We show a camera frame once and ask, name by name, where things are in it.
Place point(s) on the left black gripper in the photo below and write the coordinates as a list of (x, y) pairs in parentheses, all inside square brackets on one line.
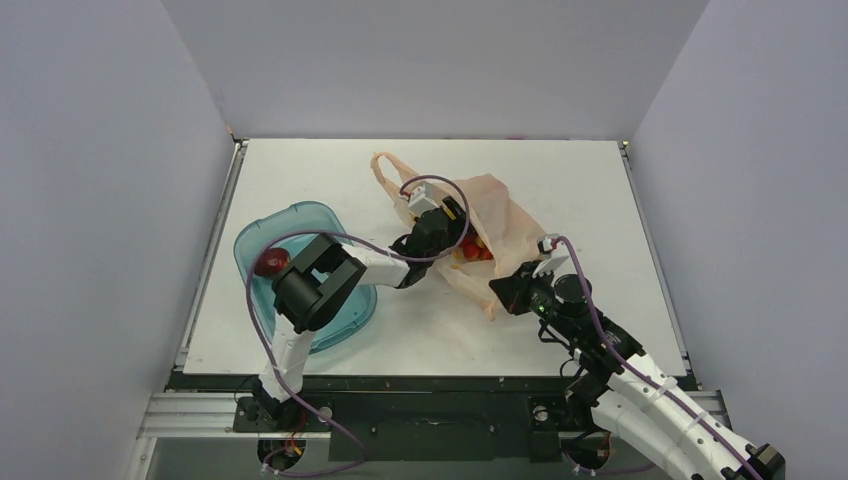
[(458, 228)]

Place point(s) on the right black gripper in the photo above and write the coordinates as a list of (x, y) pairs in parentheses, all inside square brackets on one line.
[(510, 290)]

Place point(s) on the red fake fruit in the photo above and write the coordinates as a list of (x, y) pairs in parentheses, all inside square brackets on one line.
[(473, 248), (271, 262)]

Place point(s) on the orange plastic bag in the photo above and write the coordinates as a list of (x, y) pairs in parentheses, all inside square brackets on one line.
[(509, 231)]

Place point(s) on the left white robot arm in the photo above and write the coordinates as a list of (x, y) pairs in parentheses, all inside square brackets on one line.
[(311, 290)]

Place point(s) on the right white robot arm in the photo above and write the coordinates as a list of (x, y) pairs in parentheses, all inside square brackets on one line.
[(625, 392)]

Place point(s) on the red fake fruit in bin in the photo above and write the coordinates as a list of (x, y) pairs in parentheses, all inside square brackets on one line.
[(271, 262)]

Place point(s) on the teal plastic bin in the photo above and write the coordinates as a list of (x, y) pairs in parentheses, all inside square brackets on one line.
[(308, 215)]

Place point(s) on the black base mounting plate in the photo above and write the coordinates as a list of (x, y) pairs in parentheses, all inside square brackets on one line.
[(426, 418)]

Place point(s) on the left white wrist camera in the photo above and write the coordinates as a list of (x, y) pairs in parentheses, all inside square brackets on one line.
[(424, 199)]

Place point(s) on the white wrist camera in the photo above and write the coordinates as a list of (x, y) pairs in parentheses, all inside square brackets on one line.
[(424, 199), (553, 254)]

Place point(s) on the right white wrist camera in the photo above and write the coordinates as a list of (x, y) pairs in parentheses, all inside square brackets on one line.
[(553, 254)]

